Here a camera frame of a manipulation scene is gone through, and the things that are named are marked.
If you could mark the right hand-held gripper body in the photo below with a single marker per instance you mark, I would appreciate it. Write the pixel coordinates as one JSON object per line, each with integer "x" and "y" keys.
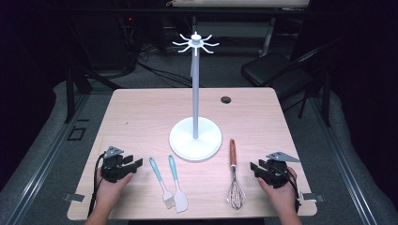
{"x": 277, "y": 173}

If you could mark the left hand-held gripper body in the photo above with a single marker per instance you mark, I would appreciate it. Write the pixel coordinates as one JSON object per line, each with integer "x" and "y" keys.
{"x": 112, "y": 168}

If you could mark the white utensil rack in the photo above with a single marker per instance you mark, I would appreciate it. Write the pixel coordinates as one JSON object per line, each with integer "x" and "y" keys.
{"x": 195, "y": 93}

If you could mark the person's left hand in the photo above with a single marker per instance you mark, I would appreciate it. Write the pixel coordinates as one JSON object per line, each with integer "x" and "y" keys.
{"x": 108, "y": 190}

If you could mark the person's right hand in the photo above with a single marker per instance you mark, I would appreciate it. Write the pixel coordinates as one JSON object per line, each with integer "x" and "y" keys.
{"x": 283, "y": 197}

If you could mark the black metal stand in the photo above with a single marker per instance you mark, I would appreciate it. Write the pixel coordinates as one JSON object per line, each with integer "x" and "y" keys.
{"x": 70, "y": 93}

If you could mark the black folding chair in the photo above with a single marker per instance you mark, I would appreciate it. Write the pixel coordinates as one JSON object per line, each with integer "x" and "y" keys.
{"x": 275, "y": 73}

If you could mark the white topped background table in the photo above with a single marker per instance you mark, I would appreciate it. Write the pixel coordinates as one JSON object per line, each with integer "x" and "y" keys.
{"x": 237, "y": 3}

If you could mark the grey metal table bracket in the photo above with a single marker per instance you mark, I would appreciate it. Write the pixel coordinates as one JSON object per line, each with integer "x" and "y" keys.
{"x": 313, "y": 197}
{"x": 75, "y": 197}

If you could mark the metal floor rail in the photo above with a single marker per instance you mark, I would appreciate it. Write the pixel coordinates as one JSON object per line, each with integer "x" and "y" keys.
{"x": 341, "y": 162}
{"x": 40, "y": 172}

